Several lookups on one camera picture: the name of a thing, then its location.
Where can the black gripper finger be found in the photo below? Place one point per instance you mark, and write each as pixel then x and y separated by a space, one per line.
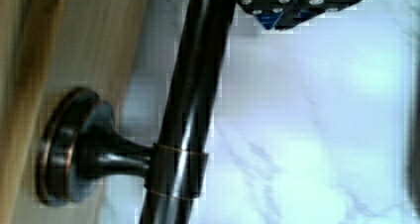
pixel 287 14

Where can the wooden drawer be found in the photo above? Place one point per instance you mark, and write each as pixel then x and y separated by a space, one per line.
pixel 60 93

